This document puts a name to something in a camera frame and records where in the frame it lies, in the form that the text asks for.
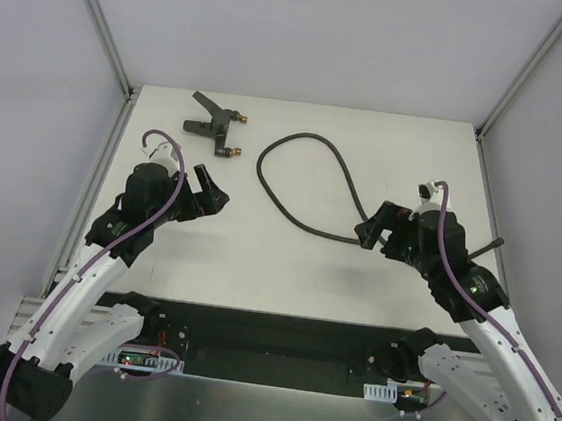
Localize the aluminium frame post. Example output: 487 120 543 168
475 13 562 143
83 0 135 100

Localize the right aluminium frame post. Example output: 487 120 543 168
475 13 562 143

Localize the left white cable duct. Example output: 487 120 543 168
100 348 184 374

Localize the white cable duct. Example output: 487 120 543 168
362 377 438 408
100 348 184 374

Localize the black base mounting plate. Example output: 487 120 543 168
93 291 485 408

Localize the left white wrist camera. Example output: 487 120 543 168
143 141 180 177

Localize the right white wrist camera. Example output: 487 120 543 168
414 181 451 215

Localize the right white cable duct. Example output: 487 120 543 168
362 377 438 408

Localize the left aluminium frame post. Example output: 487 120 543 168
83 0 135 100

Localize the front aluminium rail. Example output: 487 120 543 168
9 292 121 343

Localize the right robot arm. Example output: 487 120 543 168
354 202 562 421

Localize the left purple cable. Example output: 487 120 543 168
0 116 191 421

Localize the dark grey faucet mixer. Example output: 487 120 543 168
182 91 248 159

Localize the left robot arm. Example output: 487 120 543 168
0 162 230 421

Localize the black corrugated shower hose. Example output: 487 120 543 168
250 127 515 260

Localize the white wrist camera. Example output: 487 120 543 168
143 141 180 177
414 181 451 215

